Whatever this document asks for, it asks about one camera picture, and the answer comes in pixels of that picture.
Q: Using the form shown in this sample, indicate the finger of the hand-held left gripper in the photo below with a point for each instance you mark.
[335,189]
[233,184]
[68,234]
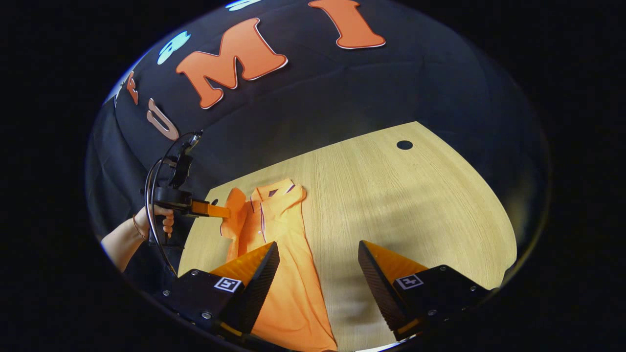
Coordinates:
[210,209]

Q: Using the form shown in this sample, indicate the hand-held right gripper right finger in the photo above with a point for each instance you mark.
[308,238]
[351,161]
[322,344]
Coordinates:
[379,283]

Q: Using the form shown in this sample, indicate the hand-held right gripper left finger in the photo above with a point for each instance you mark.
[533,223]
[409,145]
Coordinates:
[259,283]

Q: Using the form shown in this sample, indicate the orange polo T-shirt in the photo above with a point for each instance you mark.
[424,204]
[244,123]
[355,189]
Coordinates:
[288,230]

